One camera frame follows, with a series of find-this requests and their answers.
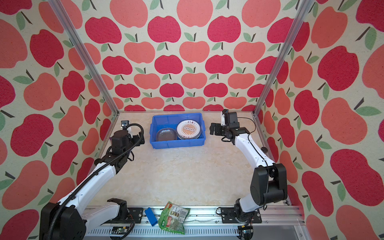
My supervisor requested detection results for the orange sunburst plate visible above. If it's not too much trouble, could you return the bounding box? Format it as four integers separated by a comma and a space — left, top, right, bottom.
176, 120, 202, 140

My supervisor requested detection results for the clear glass plate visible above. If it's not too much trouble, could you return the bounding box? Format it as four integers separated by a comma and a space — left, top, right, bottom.
156, 128, 178, 142

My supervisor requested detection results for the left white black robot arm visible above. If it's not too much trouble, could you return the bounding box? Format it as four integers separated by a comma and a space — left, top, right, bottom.
39, 121, 145, 240

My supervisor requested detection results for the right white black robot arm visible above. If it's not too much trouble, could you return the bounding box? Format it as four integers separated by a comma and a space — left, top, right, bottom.
210, 123, 288, 223

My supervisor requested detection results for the blue plastic bin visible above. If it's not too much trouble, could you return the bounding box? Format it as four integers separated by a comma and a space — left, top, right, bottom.
150, 113, 206, 149

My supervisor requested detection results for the blue rectangular block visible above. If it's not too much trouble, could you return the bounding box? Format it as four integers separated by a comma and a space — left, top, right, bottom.
145, 207, 158, 227

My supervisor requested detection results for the green snack packet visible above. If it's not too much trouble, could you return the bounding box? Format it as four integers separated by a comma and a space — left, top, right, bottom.
158, 202, 191, 235

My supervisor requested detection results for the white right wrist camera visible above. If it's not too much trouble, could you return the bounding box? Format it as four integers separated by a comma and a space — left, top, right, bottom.
221, 109, 229, 126

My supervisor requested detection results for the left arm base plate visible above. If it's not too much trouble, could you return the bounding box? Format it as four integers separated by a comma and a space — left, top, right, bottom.
105, 207, 144, 224

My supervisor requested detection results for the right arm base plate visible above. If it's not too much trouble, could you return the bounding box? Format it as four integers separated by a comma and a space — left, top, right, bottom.
217, 207, 262, 224

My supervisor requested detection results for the aluminium front frame rail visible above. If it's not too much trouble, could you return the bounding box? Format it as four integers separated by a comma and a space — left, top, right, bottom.
47, 205, 313, 240

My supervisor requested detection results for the aluminium left corner post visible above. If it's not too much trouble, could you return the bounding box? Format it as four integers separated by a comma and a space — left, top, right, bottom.
48, 1, 119, 117

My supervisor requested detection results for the aluminium corner post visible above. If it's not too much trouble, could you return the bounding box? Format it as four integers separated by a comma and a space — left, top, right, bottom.
48, 1, 119, 117
253, 0, 315, 118

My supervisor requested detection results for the aluminium right corner post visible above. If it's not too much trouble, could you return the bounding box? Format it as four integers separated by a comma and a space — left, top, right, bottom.
253, 0, 315, 118

